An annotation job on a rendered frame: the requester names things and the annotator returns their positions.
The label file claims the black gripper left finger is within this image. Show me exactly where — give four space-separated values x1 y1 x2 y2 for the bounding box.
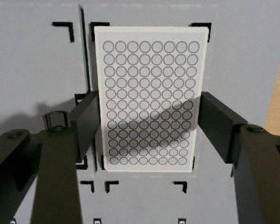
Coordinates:
0 91 101 224

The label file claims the white well plate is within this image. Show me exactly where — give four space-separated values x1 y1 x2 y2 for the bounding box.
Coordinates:
94 27 208 172

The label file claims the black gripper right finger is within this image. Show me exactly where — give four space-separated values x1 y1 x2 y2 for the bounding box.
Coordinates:
197 91 280 224

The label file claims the grey flat deck plate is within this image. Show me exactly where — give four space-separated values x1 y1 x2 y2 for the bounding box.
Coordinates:
0 0 280 224

